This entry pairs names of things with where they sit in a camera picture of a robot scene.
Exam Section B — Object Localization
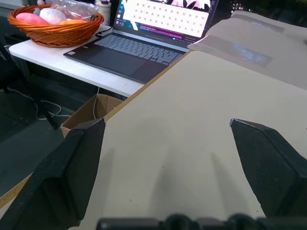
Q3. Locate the black laptop cable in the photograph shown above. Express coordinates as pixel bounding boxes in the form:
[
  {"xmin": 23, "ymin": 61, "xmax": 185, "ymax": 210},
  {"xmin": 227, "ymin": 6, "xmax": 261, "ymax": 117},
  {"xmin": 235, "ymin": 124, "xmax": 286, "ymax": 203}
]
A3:
[{"xmin": 95, "ymin": 25, "xmax": 113, "ymax": 38}]

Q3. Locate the white bottle with purple cap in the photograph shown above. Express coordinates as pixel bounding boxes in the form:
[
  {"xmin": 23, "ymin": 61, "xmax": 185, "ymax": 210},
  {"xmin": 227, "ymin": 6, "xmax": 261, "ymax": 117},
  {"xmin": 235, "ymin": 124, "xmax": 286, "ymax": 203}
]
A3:
[{"xmin": 94, "ymin": 0, "xmax": 112, "ymax": 26}]

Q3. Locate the orange wicker basket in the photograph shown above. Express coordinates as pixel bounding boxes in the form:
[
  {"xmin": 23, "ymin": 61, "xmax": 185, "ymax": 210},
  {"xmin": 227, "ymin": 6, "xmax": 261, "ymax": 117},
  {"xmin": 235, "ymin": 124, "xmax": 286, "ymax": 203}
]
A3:
[{"xmin": 7, "ymin": 5, "xmax": 105, "ymax": 48}]

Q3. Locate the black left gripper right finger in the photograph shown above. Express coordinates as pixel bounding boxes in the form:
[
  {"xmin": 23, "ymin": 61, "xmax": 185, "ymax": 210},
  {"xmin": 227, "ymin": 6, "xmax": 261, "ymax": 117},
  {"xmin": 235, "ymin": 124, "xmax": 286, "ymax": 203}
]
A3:
[{"xmin": 229, "ymin": 118, "xmax": 307, "ymax": 218}]

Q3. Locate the white plush toy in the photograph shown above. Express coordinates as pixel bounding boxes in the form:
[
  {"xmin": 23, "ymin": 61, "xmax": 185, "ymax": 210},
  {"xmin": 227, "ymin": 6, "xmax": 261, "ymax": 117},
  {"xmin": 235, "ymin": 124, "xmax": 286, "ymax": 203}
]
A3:
[{"xmin": 39, "ymin": 8, "xmax": 68, "ymax": 25}]

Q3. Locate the grey open laptop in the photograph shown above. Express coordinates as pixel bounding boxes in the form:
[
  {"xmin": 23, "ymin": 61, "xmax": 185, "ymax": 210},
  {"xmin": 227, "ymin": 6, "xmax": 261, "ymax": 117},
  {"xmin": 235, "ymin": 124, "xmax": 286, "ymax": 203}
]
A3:
[{"xmin": 63, "ymin": 0, "xmax": 219, "ymax": 84}]

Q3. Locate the brown cardboard box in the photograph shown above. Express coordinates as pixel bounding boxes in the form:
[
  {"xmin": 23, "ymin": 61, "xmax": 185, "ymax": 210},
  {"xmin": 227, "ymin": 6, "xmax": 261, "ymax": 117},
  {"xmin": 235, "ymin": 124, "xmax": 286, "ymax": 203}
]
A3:
[{"xmin": 60, "ymin": 93, "xmax": 125, "ymax": 139}]

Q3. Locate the white side table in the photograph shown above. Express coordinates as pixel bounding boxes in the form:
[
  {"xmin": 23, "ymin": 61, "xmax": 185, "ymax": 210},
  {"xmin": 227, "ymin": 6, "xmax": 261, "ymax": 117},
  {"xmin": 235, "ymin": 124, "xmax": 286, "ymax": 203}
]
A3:
[{"xmin": 9, "ymin": 23, "xmax": 145, "ymax": 98}]

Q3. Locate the clear plastic bag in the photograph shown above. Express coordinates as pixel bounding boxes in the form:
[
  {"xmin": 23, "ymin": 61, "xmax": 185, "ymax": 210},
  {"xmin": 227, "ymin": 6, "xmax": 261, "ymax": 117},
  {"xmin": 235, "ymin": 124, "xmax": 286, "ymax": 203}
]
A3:
[{"xmin": 49, "ymin": 0, "xmax": 99, "ymax": 23}]

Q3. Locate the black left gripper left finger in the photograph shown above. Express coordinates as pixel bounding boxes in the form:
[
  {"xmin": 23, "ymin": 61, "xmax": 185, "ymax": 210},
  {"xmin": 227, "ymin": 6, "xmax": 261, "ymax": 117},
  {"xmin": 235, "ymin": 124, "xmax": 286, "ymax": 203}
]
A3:
[{"xmin": 0, "ymin": 118, "xmax": 106, "ymax": 230}]

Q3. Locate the white cable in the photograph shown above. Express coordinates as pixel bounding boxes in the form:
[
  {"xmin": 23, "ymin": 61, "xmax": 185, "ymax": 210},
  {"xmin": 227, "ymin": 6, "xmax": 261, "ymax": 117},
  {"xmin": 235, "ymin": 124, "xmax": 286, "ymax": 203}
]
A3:
[{"xmin": 0, "ymin": 87, "xmax": 62, "ymax": 121}]

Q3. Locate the pink plush toy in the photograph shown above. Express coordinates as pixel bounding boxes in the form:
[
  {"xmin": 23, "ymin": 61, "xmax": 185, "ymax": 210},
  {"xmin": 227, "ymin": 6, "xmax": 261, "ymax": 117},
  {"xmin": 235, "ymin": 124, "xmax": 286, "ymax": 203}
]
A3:
[{"xmin": 15, "ymin": 12, "xmax": 49, "ymax": 25}]

